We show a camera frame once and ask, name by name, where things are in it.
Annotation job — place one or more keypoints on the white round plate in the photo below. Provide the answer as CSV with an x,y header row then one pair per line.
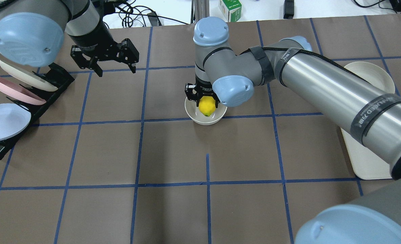
x,y
373,74

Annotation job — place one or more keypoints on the green and white carton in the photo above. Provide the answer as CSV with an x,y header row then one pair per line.
x,y
231,9

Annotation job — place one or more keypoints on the white plate in rack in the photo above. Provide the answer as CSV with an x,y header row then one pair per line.
x,y
13,120

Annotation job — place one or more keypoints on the cream ceramic bowl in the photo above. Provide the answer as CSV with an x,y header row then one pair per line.
x,y
193,112

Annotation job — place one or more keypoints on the pink plate in rack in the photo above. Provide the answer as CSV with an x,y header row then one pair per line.
x,y
18,92

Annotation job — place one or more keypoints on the aluminium frame post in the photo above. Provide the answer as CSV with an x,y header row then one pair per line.
x,y
200,10

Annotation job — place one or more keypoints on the yellow lemon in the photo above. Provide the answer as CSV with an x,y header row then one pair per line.
x,y
207,105

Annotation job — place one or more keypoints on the black dish rack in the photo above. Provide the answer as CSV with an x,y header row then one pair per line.
x,y
58,77

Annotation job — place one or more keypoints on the cream plate in rack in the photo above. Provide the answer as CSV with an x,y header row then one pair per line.
x,y
27,77

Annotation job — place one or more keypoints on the white rectangular tray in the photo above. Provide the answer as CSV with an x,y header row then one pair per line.
x,y
366,164

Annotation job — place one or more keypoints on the black power adapter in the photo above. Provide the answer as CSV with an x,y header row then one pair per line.
x,y
288,9

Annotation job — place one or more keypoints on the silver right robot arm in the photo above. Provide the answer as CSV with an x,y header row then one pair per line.
x,y
370,115

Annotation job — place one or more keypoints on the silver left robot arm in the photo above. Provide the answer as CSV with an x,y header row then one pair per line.
x,y
32,33

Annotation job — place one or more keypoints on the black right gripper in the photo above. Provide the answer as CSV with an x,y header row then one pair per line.
x,y
204,89

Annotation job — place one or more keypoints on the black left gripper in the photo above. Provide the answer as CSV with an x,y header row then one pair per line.
x,y
93,40

